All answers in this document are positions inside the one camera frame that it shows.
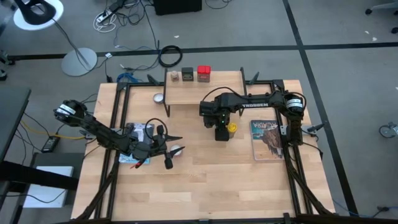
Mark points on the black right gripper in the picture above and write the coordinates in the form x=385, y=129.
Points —
x=221, y=134

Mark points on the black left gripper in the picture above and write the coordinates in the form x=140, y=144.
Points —
x=158, y=146

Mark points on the yellow lid spice jar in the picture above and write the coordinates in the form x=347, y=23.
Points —
x=232, y=127

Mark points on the red lid spice container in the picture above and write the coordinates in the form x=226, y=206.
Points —
x=204, y=73

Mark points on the black spice tin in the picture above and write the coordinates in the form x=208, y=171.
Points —
x=187, y=74

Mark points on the clear jar brown spice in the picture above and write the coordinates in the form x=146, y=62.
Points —
x=174, y=75

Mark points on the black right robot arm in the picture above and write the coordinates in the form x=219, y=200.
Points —
x=255, y=104

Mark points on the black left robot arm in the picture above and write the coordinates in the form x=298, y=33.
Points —
x=105, y=137

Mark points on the wooden shelf black legs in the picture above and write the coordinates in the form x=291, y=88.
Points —
x=192, y=93

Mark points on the white lid spice jar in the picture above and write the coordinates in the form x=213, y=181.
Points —
x=175, y=148

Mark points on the Yellowstone book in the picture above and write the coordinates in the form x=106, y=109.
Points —
x=140, y=129

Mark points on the Acadia book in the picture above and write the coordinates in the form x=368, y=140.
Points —
x=267, y=146

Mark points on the round jar silver lid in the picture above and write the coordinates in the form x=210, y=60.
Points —
x=158, y=98

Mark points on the black floor tape strip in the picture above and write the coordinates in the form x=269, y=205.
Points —
x=248, y=48
x=311, y=77

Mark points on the grey floor box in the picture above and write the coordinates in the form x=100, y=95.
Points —
x=62, y=160

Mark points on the black power adapter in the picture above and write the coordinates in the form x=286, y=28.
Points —
x=49, y=144

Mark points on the white floor lamp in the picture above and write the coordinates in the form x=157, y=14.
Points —
x=79, y=62

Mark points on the white panel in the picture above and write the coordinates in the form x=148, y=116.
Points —
x=46, y=194

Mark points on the black box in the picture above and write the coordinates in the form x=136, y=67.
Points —
x=177, y=6

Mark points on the black desk foot bar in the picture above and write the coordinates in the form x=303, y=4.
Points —
x=37, y=177

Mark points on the white power strip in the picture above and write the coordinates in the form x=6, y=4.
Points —
x=104, y=16

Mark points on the black desk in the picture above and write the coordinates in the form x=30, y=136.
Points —
x=12, y=118

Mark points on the grey caster wheel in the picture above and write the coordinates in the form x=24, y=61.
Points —
x=387, y=130

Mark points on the black caster base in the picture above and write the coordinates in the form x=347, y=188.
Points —
x=6, y=59

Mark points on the black object on stand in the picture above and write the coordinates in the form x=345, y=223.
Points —
x=34, y=15

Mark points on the grey office chair base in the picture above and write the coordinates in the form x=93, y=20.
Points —
x=385, y=6

